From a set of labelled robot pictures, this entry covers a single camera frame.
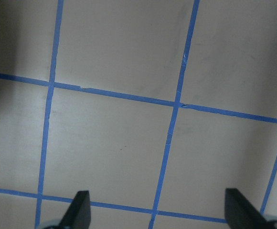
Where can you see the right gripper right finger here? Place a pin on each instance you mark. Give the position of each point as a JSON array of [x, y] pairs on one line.
[[239, 213]]

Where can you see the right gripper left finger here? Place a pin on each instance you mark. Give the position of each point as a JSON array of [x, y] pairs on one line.
[[78, 215]]

